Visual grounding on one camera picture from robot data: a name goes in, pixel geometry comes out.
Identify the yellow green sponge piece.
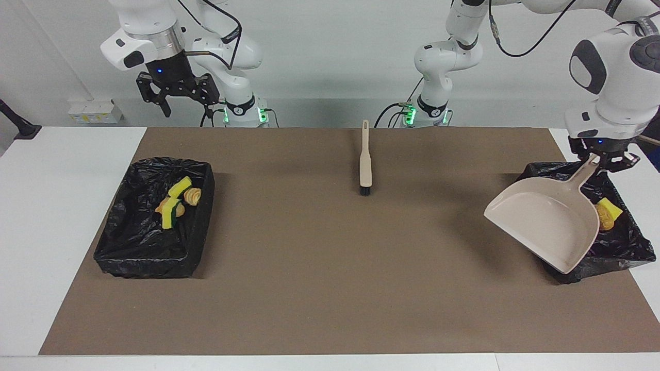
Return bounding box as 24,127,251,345
161,198,182,230
598,198,623,220
168,176,193,198

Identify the brown oval bread roll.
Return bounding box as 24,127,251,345
596,204,615,231

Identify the beige plastic dustpan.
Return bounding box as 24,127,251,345
484,154,602,275

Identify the beige brush with black bristles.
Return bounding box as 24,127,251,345
359,120,373,196

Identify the black bag lined bin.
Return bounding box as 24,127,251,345
93,158,216,279
513,161,656,284

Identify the black stand pole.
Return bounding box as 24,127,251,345
0,99,42,140

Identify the brown table mat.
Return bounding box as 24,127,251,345
39,127,660,355

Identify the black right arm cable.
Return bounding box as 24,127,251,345
178,0,243,71

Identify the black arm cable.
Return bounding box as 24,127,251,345
487,0,660,58
178,0,243,71

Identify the white wall power strip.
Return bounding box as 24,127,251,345
68,99,123,124

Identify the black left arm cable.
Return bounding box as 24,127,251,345
487,0,660,58

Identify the black base power cable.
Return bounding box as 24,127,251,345
374,100,413,128

